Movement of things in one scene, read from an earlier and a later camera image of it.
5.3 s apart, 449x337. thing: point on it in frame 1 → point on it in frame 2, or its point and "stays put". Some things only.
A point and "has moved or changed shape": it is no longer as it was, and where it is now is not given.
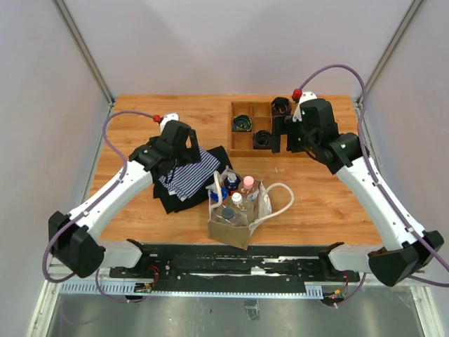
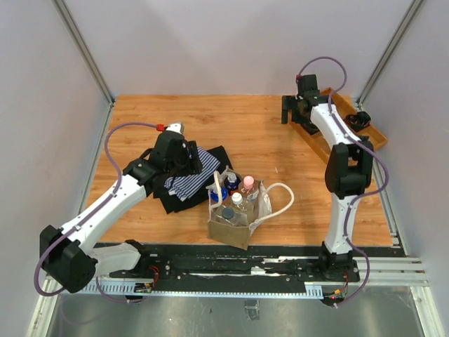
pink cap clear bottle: x=248 y=187 stays put
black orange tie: x=281 y=109 → x=358 y=121
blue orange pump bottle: x=231 y=183 stays put
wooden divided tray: x=250 y=126 has moved or changed shape
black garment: x=171 y=204 stays put
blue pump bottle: x=215 y=196 stays put
